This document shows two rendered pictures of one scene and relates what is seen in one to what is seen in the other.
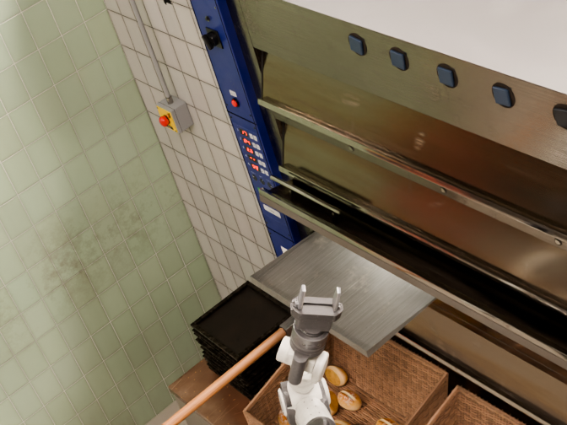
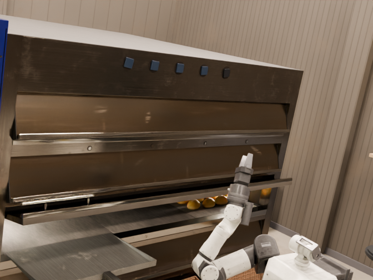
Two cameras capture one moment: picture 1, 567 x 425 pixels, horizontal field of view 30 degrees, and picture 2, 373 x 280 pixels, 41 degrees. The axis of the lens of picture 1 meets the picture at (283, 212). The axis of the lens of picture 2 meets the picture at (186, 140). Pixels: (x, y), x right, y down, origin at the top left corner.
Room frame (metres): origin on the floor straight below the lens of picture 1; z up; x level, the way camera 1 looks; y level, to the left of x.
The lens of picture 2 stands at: (2.66, 1.92, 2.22)
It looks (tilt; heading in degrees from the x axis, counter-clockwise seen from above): 12 degrees down; 254
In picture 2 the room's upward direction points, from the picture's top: 10 degrees clockwise
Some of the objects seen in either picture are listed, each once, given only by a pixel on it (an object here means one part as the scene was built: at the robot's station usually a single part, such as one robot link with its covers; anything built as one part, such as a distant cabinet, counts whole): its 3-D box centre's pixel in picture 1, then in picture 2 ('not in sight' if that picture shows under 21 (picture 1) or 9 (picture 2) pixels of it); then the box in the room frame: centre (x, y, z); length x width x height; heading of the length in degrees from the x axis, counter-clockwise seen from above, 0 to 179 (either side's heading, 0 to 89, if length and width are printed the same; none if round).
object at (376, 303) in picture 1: (347, 280); (82, 256); (2.47, -0.12, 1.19); 0.55 x 0.36 x 0.03; 29
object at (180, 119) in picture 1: (174, 114); not in sight; (3.30, 0.26, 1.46); 0.10 x 0.07 x 0.10; 30
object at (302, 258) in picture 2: not in sight; (303, 250); (1.66, 0.28, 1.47); 0.10 x 0.07 x 0.09; 111
